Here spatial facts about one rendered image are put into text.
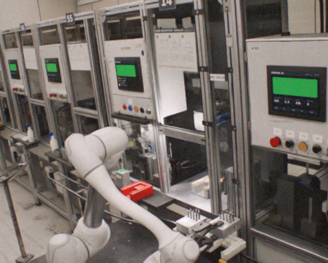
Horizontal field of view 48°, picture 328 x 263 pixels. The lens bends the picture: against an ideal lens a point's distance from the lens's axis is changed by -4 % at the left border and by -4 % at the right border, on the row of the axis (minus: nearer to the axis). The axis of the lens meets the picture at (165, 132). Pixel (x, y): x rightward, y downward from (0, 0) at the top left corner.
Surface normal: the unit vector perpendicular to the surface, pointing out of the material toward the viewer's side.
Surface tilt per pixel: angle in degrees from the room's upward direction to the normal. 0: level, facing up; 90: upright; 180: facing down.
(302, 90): 90
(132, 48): 90
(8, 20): 90
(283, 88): 90
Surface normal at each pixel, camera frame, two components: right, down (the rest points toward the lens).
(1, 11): 0.65, 0.15
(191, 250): 0.52, -0.34
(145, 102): -0.76, 0.26
